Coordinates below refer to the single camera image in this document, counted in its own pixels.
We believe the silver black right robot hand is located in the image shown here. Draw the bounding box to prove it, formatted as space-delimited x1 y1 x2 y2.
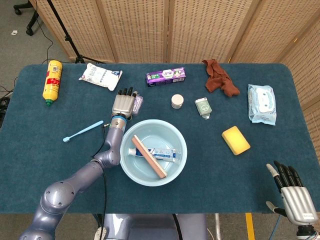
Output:
265 160 320 226

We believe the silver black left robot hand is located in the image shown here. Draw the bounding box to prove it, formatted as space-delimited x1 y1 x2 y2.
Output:
111 86 139 120

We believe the clear purple floss box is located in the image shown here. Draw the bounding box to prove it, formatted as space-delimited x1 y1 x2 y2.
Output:
131 94 144 116

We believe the pink beige toothbrush case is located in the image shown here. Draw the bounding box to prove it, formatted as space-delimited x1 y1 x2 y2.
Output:
131 134 168 179

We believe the blue white toothpaste tube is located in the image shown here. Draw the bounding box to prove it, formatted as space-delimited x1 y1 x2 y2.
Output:
128 146 177 163

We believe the light blue plastic basin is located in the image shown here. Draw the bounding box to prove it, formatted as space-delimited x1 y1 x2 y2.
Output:
119 119 188 187

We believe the white plastic pouch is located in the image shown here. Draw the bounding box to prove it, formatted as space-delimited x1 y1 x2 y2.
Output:
78 62 124 92

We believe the light blue toothbrush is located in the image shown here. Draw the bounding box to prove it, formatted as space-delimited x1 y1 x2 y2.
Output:
62 120 104 144

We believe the purple toothpaste box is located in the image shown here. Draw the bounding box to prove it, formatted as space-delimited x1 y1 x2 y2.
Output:
145 66 187 88

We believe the yellow floor tape strip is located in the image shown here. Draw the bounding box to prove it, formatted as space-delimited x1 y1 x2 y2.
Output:
245 212 256 240

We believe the small white round jar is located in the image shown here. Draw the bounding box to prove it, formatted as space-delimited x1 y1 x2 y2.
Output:
171 93 185 110

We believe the yellow bottle with red label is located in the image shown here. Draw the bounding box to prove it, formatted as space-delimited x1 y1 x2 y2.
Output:
42 59 63 108

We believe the green wrapped soap bar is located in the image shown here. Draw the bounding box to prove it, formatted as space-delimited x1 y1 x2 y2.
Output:
194 97 213 121

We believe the metal table leg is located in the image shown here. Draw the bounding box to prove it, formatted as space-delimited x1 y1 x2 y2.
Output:
214 213 222 240

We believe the black tripod stand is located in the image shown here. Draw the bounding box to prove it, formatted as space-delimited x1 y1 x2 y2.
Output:
46 0 101 65

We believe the yellow sponge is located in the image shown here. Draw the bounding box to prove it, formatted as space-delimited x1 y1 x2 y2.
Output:
221 125 251 156

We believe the teal tablecloth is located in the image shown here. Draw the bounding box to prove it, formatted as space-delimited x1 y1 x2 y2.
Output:
0 63 320 215

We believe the brown crumpled cloth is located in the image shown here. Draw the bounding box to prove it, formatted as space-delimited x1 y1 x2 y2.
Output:
201 58 241 97

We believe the light blue wet wipes pack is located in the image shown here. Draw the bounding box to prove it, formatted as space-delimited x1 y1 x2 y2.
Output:
247 84 277 126

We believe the black office chair base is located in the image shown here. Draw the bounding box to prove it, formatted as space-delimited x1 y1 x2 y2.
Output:
13 0 40 36

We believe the grey blue robot torso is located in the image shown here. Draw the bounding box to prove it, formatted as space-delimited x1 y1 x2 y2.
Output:
94 213 208 240

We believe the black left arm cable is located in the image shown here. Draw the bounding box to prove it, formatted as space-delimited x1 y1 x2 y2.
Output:
91 123 112 240

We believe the thin black floor cable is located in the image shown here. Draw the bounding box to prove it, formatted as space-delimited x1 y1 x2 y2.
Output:
34 0 55 65

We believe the black floor cable bundle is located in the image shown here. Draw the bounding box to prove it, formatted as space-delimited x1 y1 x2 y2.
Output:
0 84 13 126

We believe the black torso cable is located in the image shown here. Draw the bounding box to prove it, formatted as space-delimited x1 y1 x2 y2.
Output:
172 213 183 240

